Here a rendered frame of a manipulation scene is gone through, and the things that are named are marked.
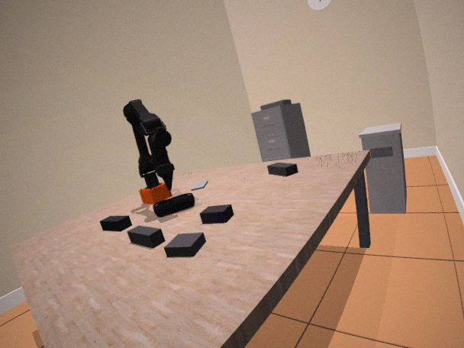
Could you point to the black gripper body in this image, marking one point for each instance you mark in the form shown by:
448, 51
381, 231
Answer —
162, 160

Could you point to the dark grey controller unit with label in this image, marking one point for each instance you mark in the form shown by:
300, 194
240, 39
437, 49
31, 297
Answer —
173, 204

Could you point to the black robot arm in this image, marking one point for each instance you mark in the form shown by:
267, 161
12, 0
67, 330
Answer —
147, 124

